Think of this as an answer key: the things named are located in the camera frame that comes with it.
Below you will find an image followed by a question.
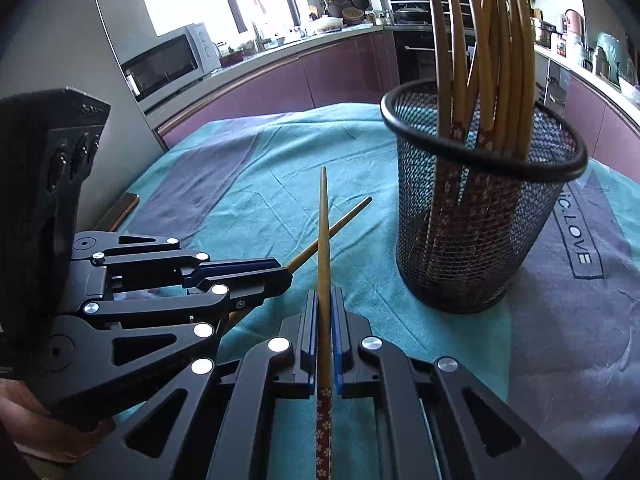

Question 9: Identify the teal and grey tablecloth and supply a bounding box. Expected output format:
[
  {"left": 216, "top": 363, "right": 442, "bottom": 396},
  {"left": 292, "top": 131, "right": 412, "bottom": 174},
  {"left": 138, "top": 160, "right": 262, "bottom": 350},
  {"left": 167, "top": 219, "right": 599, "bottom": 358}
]
[{"left": 122, "top": 104, "right": 639, "bottom": 479}]

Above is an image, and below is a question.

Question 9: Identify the mint green kitchen appliance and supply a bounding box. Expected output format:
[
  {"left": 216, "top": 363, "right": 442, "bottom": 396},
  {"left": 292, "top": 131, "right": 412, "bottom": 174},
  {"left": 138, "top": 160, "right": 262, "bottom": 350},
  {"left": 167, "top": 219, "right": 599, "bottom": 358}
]
[{"left": 597, "top": 32, "right": 627, "bottom": 84}]

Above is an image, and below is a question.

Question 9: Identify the black mesh utensil holder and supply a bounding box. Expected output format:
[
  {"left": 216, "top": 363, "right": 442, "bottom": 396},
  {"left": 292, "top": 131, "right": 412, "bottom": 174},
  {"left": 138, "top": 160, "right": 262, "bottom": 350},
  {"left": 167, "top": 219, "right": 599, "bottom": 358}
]
[{"left": 381, "top": 80, "right": 588, "bottom": 314}]

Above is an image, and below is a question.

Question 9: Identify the bamboo chopstick in holder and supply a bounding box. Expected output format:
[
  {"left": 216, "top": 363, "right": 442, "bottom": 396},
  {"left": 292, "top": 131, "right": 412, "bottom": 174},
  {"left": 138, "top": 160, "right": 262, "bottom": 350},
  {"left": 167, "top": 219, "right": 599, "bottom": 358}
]
[
  {"left": 464, "top": 0, "right": 496, "bottom": 151},
  {"left": 448, "top": 0, "right": 468, "bottom": 143}
]

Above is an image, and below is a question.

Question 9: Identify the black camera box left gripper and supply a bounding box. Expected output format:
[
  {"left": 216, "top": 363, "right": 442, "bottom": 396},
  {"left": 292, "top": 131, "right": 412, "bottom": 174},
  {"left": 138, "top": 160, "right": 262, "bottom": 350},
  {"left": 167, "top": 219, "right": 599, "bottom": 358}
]
[{"left": 1, "top": 87, "right": 111, "bottom": 340}]

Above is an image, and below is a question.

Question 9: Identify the dark brown chopstick in holder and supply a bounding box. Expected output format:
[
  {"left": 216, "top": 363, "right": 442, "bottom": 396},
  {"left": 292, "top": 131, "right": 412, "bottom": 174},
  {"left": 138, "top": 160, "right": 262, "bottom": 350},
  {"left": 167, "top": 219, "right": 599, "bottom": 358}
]
[{"left": 430, "top": 0, "right": 451, "bottom": 138}]

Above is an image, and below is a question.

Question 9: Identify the person's left hand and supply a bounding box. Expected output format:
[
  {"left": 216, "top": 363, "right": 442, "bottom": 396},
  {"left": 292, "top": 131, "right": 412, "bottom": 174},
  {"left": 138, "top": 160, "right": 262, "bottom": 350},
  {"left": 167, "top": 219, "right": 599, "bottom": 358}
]
[{"left": 1, "top": 379, "right": 115, "bottom": 464}]

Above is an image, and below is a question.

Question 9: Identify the built-in black oven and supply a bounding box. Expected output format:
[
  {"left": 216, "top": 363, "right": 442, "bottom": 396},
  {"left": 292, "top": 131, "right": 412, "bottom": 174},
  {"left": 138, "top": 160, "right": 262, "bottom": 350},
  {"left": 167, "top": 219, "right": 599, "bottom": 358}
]
[{"left": 388, "top": 0, "right": 475, "bottom": 84}]

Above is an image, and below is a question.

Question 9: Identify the white microwave oven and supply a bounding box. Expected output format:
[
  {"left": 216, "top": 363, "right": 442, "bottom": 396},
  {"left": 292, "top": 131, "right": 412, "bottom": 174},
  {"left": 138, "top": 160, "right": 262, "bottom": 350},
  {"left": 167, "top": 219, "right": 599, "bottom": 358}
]
[{"left": 120, "top": 23, "right": 221, "bottom": 113}]

